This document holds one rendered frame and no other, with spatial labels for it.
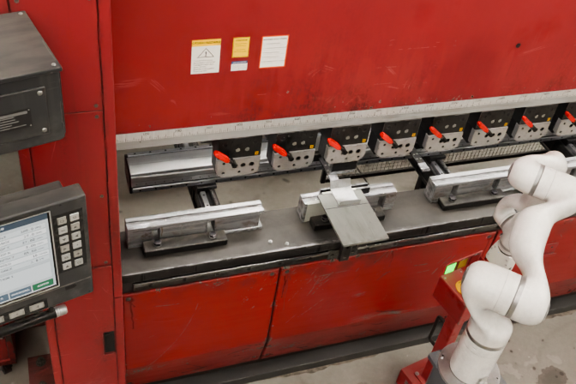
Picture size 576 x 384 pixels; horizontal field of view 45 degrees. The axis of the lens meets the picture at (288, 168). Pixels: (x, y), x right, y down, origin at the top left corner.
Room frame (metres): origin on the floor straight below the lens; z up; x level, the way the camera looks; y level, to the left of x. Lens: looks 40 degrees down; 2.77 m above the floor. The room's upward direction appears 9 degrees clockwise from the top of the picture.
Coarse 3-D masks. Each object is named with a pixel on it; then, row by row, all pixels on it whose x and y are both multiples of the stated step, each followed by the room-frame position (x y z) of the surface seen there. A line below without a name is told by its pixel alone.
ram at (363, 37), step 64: (128, 0) 1.66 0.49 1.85; (192, 0) 1.73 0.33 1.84; (256, 0) 1.81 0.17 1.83; (320, 0) 1.89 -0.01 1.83; (384, 0) 1.98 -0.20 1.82; (448, 0) 2.07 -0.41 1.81; (512, 0) 2.17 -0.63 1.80; (128, 64) 1.66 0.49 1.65; (256, 64) 1.82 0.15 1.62; (320, 64) 1.90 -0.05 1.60; (384, 64) 2.00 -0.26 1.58; (448, 64) 2.10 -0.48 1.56; (512, 64) 2.22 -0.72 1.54; (128, 128) 1.65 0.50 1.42; (320, 128) 1.92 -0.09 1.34
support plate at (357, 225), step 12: (360, 192) 2.02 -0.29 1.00; (324, 204) 1.92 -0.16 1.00; (336, 204) 1.93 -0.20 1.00; (336, 216) 1.87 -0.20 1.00; (348, 216) 1.88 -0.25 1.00; (360, 216) 1.89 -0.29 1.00; (372, 216) 1.90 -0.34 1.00; (336, 228) 1.81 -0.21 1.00; (348, 228) 1.82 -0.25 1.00; (360, 228) 1.83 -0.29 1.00; (372, 228) 1.84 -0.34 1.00; (348, 240) 1.76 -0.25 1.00; (360, 240) 1.77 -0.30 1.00; (372, 240) 1.78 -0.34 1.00
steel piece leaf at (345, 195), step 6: (348, 186) 2.04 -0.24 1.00; (336, 192) 2.00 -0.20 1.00; (342, 192) 2.00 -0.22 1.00; (348, 192) 2.01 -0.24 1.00; (336, 198) 1.96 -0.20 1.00; (342, 198) 1.97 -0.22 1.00; (348, 198) 1.97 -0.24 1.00; (354, 198) 1.98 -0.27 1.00; (342, 204) 1.93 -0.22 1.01; (348, 204) 1.94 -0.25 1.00
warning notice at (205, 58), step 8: (192, 40) 1.73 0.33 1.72; (200, 40) 1.74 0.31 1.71; (208, 40) 1.75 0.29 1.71; (216, 40) 1.76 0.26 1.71; (192, 48) 1.73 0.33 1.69; (200, 48) 1.74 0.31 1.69; (208, 48) 1.75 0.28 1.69; (216, 48) 1.76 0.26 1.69; (192, 56) 1.73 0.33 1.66; (200, 56) 1.74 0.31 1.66; (208, 56) 1.75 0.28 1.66; (216, 56) 1.76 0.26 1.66; (192, 64) 1.73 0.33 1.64; (200, 64) 1.74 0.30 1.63; (208, 64) 1.75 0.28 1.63; (216, 64) 1.76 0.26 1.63; (192, 72) 1.73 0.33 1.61; (200, 72) 1.74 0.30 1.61; (208, 72) 1.75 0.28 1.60
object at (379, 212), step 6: (378, 210) 2.04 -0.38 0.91; (312, 216) 1.95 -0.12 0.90; (318, 216) 1.95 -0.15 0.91; (378, 216) 2.01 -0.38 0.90; (384, 216) 2.02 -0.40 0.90; (312, 222) 1.92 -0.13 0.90; (318, 222) 1.92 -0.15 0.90; (324, 222) 1.92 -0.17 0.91; (318, 228) 1.90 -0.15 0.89; (324, 228) 1.91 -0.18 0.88; (330, 228) 1.93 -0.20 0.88
